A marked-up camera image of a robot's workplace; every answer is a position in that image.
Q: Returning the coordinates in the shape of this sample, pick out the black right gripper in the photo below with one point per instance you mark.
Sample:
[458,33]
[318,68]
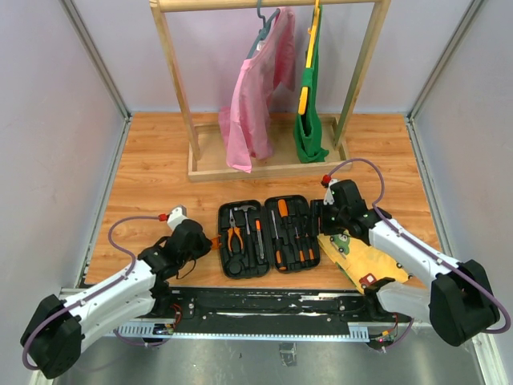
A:
[325,228]

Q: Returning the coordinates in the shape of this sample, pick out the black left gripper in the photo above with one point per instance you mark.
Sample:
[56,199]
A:
[205,245]

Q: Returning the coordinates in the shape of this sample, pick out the orange handled needle nose pliers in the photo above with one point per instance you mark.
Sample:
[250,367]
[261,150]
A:
[235,240]

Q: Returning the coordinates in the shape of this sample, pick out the claw hammer black handle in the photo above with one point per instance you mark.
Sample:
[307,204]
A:
[245,209]

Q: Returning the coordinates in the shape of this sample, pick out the black plastic tool case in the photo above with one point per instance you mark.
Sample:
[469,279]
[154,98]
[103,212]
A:
[248,264]

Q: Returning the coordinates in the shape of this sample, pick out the black orange handled screwdriver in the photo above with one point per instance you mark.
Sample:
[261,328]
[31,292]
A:
[279,256]

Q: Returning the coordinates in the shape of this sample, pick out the orange handled awl screwdriver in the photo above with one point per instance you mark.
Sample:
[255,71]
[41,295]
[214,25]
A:
[283,210]

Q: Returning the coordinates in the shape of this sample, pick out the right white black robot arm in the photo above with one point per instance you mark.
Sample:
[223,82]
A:
[456,299]

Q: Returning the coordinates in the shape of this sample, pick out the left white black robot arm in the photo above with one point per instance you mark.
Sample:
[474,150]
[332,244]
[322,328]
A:
[60,330]

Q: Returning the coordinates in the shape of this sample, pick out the yellow cartoon cloth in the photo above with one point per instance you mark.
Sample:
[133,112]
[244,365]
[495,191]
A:
[362,264]

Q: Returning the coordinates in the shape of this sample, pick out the green garment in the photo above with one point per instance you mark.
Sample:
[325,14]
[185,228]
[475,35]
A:
[307,130]

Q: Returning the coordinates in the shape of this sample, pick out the wooden clothes rack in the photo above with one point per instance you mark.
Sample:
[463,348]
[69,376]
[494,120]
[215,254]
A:
[271,127]

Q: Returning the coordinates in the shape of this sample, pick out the yellow clothes hanger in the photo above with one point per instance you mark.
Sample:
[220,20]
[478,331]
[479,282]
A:
[312,31]

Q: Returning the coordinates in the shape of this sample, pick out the pink garment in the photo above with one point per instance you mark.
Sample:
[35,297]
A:
[245,122]

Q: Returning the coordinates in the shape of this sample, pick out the teal clothes hanger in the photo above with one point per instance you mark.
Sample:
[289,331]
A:
[264,30]

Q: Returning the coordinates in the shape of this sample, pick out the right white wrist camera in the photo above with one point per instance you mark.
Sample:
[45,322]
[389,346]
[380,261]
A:
[329,194]

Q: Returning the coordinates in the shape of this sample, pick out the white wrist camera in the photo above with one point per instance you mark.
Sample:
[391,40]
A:
[329,194]
[176,217]

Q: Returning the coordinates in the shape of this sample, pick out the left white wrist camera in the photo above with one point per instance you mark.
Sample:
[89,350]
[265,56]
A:
[176,217]

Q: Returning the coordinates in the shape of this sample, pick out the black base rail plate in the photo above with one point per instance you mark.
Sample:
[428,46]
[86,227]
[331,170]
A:
[346,305]

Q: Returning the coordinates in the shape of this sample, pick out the slotted aluminium cable duct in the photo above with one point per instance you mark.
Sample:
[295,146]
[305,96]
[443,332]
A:
[275,328]

